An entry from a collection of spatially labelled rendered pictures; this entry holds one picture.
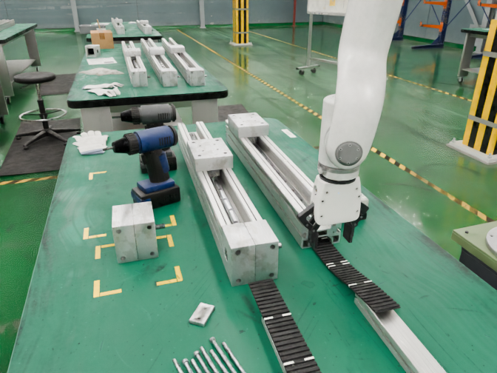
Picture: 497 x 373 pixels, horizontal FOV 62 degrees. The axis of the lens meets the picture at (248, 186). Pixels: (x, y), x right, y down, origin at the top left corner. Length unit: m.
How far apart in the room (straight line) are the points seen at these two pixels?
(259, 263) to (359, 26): 0.48
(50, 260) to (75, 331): 0.26
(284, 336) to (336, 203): 0.30
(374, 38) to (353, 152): 0.19
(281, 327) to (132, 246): 0.39
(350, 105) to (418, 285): 0.42
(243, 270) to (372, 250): 0.33
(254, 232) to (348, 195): 0.21
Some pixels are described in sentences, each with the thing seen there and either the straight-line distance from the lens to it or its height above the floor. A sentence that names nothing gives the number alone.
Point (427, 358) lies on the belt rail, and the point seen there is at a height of 0.81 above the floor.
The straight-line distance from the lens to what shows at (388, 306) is 0.81.
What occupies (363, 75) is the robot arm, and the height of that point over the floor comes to 1.20.
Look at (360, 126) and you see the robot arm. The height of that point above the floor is 1.13.
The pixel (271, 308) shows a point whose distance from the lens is 0.78.
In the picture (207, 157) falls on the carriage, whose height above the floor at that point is 0.90.
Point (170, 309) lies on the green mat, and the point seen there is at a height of 0.78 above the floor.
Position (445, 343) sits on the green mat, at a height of 0.78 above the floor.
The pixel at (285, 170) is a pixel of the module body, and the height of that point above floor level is 0.84.
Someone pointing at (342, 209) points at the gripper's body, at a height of 0.92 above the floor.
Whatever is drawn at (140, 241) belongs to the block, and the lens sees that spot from 0.96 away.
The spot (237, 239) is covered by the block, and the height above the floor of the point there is 0.87.
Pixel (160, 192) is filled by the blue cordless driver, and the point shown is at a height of 0.83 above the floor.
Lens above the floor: 1.34
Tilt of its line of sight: 26 degrees down
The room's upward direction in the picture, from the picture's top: straight up
